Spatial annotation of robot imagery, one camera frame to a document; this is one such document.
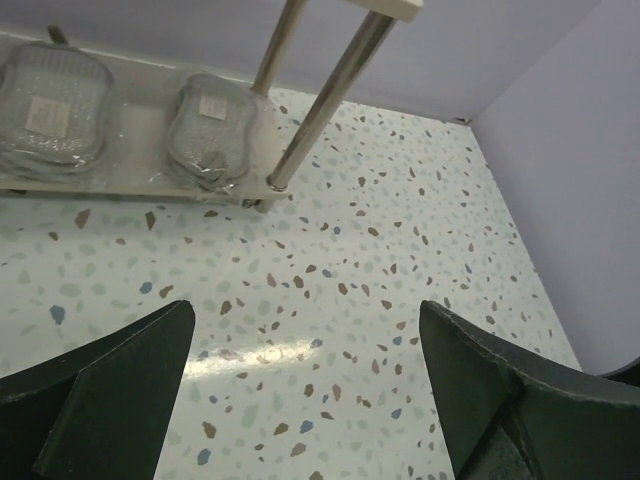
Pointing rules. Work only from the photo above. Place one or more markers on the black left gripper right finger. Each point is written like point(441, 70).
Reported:
point(509, 413)

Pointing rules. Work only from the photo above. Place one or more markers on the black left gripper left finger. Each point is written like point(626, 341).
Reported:
point(102, 410)

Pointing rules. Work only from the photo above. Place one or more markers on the silver sponge pack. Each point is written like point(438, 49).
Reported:
point(56, 105)
point(212, 141)

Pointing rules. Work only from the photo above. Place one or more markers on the beige two-tier wooden shelf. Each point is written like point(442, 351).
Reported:
point(145, 92)

